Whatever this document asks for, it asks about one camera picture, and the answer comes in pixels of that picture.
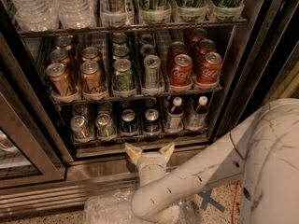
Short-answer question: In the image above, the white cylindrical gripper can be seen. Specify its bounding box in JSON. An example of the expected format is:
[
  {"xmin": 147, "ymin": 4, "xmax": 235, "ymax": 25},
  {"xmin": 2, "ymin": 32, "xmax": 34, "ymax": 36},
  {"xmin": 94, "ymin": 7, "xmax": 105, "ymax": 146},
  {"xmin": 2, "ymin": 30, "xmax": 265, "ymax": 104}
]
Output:
[{"xmin": 125, "ymin": 142, "xmax": 175, "ymax": 187}]

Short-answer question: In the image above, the pepsi can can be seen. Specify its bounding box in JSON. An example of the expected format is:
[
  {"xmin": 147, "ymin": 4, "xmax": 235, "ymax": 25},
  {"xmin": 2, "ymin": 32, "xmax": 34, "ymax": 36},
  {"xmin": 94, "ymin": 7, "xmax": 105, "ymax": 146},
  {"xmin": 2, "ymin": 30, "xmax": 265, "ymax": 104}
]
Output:
[
  {"xmin": 143, "ymin": 97, "xmax": 157, "ymax": 110},
  {"xmin": 120, "ymin": 100, "xmax": 133, "ymax": 110},
  {"xmin": 144, "ymin": 109, "xmax": 160, "ymax": 133},
  {"xmin": 121, "ymin": 109, "xmax": 138, "ymax": 133}
]

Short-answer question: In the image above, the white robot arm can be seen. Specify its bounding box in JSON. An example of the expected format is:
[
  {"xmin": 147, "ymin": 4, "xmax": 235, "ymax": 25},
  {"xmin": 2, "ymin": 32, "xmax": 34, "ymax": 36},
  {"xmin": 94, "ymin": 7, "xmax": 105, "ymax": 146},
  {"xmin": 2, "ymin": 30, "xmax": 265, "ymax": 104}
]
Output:
[{"xmin": 125, "ymin": 98, "xmax": 299, "ymax": 224}]

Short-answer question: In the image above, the stainless fridge base grille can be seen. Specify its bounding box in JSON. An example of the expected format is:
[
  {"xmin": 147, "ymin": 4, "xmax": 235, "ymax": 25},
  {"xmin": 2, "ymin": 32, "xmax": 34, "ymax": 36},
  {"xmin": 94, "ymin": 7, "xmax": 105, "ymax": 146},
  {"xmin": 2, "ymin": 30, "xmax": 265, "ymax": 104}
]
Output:
[{"xmin": 0, "ymin": 147, "xmax": 221, "ymax": 217}]

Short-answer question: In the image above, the front left silver can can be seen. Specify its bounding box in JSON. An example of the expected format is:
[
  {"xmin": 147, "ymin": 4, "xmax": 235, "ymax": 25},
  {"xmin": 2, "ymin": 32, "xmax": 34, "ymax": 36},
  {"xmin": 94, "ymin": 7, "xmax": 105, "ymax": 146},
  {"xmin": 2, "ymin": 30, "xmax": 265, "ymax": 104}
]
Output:
[{"xmin": 70, "ymin": 116, "xmax": 91, "ymax": 139}]

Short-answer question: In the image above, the front green can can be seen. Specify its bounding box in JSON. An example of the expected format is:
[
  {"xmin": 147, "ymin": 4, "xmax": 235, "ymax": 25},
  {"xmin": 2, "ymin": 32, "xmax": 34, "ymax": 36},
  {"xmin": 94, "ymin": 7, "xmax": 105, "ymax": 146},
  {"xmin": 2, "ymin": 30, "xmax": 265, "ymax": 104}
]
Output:
[{"xmin": 113, "ymin": 59, "xmax": 135, "ymax": 91}]

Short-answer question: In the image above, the rear left silver can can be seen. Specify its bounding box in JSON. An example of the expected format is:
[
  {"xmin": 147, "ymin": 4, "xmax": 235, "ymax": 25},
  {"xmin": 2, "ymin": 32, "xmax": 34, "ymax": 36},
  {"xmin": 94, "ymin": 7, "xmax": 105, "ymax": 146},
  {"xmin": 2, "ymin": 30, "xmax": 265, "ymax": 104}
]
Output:
[{"xmin": 72, "ymin": 104, "xmax": 91, "ymax": 120}]

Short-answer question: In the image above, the front left coca-cola can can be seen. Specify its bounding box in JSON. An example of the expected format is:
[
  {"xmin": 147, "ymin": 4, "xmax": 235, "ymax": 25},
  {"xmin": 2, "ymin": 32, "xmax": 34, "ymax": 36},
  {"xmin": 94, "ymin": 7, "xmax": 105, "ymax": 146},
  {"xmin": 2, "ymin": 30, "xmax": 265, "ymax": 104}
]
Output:
[{"xmin": 170, "ymin": 54, "xmax": 192, "ymax": 87}]

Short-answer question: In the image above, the coca-cola can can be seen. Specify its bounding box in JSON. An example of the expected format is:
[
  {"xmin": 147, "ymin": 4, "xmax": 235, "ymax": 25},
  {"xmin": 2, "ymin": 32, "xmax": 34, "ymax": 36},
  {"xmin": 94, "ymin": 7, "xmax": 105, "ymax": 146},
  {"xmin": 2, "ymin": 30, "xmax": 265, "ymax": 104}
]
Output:
[
  {"xmin": 193, "ymin": 39, "xmax": 216, "ymax": 69},
  {"xmin": 170, "ymin": 54, "xmax": 192, "ymax": 87},
  {"xmin": 195, "ymin": 51, "xmax": 222, "ymax": 84},
  {"xmin": 166, "ymin": 41, "xmax": 188, "ymax": 75},
  {"xmin": 183, "ymin": 28, "xmax": 207, "ymax": 45}
]

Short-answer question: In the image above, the gold can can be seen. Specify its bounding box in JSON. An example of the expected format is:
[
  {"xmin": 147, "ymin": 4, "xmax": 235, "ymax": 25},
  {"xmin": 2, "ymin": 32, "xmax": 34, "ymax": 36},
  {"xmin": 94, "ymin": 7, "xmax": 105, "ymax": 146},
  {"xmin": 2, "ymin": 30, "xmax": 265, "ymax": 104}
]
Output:
[
  {"xmin": 50, "ymin": 49, "xmax": 71, "ymax": 66},
  {"xmin": 80, "ymin": 61, "xmax": 106, "ymax": 94},
  {"xmin": 46, "ymin": 63, "xmax": 77, "ymax": 96},
  {"xmin": 81, "ymin": 46, "xmax": 102, "ymax": 62},
  {"xmin": 55, "ymin": 35, "xmax": 75, "ymax": 52}
]

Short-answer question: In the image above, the front silver slim can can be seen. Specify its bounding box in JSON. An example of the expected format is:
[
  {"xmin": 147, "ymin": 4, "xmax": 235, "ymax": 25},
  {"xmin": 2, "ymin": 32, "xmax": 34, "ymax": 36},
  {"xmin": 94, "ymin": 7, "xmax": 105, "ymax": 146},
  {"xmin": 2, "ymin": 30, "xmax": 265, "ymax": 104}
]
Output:
[{"xmin": 143, "ymin": 55, "xmax": 161, "ymax": 89}]

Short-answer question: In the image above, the silver slim can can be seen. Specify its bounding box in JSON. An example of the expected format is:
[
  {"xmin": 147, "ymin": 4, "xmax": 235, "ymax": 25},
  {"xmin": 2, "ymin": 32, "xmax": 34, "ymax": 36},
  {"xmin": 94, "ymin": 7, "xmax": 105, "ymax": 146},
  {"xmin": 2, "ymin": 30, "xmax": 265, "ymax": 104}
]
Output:
[
  {"xmin": 139, "ymin": 44, "xmax": 156, "ymax": 59},
  {"xmin": 143, "ymin": 55, "xmax": 161, "ymax": 89},
  {"xmin": 138, "ymin": 34, "xmax": 154, "ymax": 46}
]

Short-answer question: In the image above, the front right coca-cola can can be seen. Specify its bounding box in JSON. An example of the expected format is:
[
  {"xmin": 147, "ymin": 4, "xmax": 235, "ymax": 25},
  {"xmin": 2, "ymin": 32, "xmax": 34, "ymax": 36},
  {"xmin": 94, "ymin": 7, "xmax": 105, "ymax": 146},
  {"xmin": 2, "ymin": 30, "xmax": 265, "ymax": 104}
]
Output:
[{"xmin": 195, "ymin": 51, "xmax": 222, "ymax": 84}]

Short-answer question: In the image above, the middle silver slim can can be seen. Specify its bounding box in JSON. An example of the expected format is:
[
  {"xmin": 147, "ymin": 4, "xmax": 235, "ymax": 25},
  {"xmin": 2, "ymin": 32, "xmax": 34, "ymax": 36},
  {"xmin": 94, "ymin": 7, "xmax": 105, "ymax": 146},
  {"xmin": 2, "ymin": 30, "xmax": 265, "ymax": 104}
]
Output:
[{"xmin": 139, "ymin": 44, "xmax": 156, "ymax": 59}]

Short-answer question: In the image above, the middle green can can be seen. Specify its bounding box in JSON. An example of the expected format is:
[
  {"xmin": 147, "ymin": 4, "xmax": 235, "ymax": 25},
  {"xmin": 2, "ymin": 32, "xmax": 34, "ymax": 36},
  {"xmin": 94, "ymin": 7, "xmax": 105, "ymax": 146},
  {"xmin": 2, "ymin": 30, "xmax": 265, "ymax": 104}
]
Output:
[{"xmin": 112, "ymin": 45, "xmax": 130, "ymax": 61}]

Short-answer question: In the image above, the middle left coca-cola can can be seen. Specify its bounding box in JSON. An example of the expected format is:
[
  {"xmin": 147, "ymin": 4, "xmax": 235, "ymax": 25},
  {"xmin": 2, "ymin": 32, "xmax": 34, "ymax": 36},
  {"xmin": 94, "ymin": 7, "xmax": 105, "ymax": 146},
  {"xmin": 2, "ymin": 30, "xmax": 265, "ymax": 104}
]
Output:
[{"xmin": 166, "ymin": 41, "xmax": 188, "ymax": 75}]

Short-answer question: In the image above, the front left gold can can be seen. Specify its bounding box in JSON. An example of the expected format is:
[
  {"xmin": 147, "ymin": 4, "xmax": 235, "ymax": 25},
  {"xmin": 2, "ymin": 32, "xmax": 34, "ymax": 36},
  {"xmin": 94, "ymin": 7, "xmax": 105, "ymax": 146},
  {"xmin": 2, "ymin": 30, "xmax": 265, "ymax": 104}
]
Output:
[{"xmin": 46, "ymin": 63, "xmax": 77, "ymax": 96}]

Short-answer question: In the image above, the rear silver slim can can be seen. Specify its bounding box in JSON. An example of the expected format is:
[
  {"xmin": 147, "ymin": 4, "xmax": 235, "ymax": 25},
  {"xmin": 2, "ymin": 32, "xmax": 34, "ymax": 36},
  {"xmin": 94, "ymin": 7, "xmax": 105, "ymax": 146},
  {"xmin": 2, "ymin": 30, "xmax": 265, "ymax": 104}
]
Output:
[{"xmin": 138, "ymin": 34, "xmax": 154, "ymax": 46}]

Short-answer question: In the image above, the left glass fridge door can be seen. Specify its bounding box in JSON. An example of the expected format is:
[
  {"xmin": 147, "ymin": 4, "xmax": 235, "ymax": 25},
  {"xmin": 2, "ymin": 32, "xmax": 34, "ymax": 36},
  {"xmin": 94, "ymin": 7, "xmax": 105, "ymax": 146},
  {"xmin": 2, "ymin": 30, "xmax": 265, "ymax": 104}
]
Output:
[{"xmin": 0, "ymin": 35, "xmax": 65, "ymax": 189}]

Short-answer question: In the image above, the glass fridge door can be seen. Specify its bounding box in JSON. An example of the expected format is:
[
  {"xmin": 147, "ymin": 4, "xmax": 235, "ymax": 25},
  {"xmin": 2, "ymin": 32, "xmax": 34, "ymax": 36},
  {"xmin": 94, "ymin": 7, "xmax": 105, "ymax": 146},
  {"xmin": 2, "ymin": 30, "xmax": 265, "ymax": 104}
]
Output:
[
  {"xmin": 210, "ymin": 0, "xmax": 299, "ymax": 136},
  {"xmin": 0, "ymin": 35, "xmax": 65, "ymax": 189}
]

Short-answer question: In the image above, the rear green can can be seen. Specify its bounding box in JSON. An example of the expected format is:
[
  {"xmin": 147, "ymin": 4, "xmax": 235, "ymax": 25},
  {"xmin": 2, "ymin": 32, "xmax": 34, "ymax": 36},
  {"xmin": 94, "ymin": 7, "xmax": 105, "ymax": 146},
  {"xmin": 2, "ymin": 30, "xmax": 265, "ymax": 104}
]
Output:
[{"xmin": 111, "ymin": 33, "xmax": 128, "ymax": 46}]

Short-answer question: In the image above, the middle right coca-cola can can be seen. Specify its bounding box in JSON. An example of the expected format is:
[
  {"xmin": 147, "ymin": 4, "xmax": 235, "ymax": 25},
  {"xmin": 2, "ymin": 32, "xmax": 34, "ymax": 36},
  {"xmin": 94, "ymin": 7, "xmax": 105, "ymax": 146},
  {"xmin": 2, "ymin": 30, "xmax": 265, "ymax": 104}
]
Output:
[{"xmin": 193, "ymin": 39, "xmax": 216, "ymax": 69}]

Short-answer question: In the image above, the rear coca-cola can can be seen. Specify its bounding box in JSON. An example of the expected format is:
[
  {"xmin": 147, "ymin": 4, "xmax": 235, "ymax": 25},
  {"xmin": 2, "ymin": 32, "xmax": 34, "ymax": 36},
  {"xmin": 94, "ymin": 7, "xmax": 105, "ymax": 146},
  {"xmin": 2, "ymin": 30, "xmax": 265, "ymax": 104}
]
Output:
[{"xmin": 183, "ymin": 28, "xmax": 207, "ymax": 45}]

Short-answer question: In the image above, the middle left gold can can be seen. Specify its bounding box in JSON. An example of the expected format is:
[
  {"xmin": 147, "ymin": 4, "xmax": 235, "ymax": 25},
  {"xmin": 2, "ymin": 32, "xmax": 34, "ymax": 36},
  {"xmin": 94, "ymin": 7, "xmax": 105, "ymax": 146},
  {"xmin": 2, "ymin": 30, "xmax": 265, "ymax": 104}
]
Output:
[{"xmin": 50, "ymin": 49, "xmax": 71, "ymax": 66}]

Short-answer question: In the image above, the rear left gold can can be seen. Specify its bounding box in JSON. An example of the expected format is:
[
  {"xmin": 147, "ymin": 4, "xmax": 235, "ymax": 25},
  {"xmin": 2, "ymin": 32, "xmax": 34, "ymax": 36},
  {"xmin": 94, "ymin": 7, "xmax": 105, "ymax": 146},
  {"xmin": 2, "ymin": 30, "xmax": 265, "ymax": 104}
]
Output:
[{"xmin": 55, "ymin": 35, "xmax": 75, "ymax": 52}]

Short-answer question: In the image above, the right glass fridge door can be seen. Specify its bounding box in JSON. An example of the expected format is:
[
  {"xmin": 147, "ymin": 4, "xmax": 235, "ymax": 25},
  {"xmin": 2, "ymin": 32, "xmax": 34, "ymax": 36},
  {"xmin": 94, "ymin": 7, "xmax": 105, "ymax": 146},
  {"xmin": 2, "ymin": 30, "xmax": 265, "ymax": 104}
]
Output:
[{"xmin": 210, "ymin": 0, "xmax": 299, "ymax": 136}]

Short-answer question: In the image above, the left white-cap bottle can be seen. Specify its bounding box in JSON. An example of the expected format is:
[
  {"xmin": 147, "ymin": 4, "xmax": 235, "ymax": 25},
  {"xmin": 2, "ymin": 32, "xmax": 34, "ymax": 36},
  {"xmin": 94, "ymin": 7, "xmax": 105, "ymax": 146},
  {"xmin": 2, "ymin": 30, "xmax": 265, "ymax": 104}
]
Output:
[{"xmin": 166, "ymin": 96, "xmax": 184, "ymax": 132}]

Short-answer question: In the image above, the white-cap bottle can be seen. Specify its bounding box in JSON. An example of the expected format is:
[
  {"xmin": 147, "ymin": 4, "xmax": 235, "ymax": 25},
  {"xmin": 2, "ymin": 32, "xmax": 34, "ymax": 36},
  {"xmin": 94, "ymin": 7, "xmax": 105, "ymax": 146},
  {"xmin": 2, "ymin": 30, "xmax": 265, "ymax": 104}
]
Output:
[
  {"xmin": 186, "ymin": 96, "xmax": 208, "ymax": 130},
  {"xmin": 166, "ymin": 96, "xmax": 184, "ymax": 132}
]

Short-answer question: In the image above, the right white-cap bottle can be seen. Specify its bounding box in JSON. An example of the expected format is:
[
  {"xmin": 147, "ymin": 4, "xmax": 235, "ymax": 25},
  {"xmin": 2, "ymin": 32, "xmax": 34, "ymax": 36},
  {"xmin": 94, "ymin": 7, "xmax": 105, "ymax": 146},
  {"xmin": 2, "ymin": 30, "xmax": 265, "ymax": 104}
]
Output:
[{"xmin": 186, "ymin": 96, "xmax": 208, "ymax": 130}]

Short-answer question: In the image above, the clear plastic bag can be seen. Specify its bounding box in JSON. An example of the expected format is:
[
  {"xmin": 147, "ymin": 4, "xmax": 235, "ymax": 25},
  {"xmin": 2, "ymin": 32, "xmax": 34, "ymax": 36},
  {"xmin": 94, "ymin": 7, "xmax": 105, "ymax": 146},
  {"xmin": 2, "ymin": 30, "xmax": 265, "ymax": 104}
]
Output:
[{"xmin": 82, "ymin": 189, "xmax": 198, "ymax": 224}]

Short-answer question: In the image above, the blue tape cross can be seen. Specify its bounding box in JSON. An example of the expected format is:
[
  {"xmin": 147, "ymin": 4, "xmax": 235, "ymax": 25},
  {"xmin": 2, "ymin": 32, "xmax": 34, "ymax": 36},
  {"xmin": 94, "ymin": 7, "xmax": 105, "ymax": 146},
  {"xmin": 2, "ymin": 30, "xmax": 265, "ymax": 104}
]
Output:
[{"xmin": 199, "ymin": 189, "xmax": 225, "ymax": 213}]

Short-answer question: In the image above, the bottom wire shelf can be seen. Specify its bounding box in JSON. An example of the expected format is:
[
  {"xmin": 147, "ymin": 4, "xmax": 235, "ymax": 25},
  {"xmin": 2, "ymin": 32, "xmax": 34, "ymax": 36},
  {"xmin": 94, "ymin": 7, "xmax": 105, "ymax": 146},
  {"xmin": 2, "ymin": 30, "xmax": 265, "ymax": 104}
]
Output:
[{"xmin": 73, "ymin": 127, "xmax": 207, "ymax": 148}]

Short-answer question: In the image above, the wire shelf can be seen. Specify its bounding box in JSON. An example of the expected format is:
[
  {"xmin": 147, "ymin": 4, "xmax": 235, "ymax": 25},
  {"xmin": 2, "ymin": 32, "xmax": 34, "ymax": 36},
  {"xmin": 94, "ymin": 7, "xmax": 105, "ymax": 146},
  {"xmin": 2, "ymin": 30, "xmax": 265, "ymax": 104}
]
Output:
[
  {"xmin": 73, "ymin": 127, "xmax": 207, "ymax": 148},
  {"xmin": 50, "ymin": 83, "xmax": 222, "ymax": 105},
  {"xmin": 17, "ymin": 16, "xmax": 247, "ymax": 37}
]

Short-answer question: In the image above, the orange cable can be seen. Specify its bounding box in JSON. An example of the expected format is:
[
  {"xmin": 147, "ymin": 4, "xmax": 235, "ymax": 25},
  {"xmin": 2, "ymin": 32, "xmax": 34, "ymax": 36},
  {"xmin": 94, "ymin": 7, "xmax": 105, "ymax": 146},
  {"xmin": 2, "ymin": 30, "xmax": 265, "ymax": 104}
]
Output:
[{"xmin": 231, "ymin": 180, "xmax": 242, "ymax": 224}]

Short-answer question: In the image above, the middle wire shelf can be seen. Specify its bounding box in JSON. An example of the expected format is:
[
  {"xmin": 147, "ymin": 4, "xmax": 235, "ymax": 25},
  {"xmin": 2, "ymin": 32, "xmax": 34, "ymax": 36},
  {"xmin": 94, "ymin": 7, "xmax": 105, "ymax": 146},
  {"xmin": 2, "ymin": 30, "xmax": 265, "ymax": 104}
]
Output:
[{"xmin": 50, "ymin": 83, "xmax": 222, "ymax": 105}]

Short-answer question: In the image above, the upper wire shelf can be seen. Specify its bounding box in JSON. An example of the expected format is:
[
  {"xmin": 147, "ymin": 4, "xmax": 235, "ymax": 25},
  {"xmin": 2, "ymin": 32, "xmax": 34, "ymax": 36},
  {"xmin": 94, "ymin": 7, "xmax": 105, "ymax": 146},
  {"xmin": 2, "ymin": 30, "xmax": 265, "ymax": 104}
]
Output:
[{"xmin": 17, "ymin": 16, "xmax": 247, "ymax": 37}]

